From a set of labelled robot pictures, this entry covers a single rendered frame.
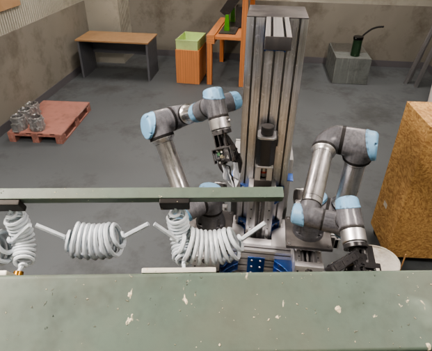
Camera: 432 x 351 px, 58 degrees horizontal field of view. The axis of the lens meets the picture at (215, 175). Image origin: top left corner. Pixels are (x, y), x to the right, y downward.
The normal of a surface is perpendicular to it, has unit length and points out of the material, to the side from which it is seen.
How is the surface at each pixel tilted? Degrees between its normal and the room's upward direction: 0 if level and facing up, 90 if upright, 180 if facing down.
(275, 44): 90
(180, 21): 90
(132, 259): 0
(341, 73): 90
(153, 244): 0
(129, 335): 30
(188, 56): 90
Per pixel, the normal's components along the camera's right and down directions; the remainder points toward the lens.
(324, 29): -0.12, 0.55
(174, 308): 0.03, -0.44
